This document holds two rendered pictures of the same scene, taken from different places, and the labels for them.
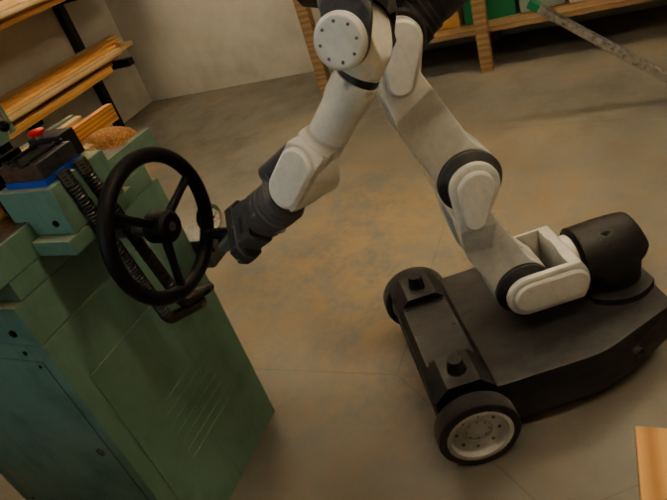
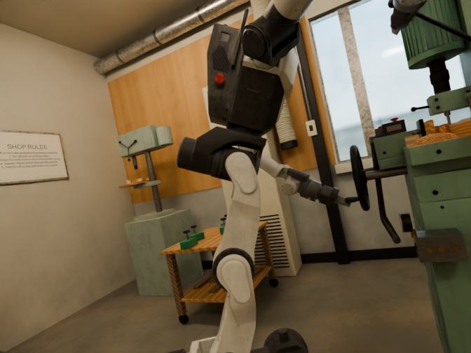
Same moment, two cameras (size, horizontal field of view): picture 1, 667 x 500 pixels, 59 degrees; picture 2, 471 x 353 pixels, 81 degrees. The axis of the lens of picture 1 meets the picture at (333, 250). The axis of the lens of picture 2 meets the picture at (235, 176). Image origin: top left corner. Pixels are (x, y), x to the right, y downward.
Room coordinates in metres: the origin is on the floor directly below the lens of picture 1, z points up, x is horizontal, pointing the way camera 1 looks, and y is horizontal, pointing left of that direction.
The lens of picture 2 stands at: (2.15, -0.32, 0.92)
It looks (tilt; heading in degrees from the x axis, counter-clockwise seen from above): 0 degrees down; 176
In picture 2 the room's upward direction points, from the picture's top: 12 degrees counter-clockwise
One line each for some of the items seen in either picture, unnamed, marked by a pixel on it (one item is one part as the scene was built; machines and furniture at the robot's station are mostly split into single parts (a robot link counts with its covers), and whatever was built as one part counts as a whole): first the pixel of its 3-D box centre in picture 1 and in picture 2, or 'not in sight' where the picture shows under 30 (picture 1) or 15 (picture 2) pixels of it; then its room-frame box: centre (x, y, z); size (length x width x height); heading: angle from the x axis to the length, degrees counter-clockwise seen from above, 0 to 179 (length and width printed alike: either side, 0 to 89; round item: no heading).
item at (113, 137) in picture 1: (105, 135); (433, 138); (1.31, 0.39, 0.91); 0.12 x 0.09 x 0.03; 59
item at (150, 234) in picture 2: not in sight; (159, 206); (-0.65, -0.95, 0.79); 0.62 x 0.48 x 1.58; 61
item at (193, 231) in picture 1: (198, 244); (438, 245); (1.32, 0.32, 0.58); 0.12 x 0.08 x 0.08; 59
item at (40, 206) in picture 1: (63, 192); (392, 146); (1.04, 0.43, 0.91); 0.15 x 0.14 x 0.09; 149
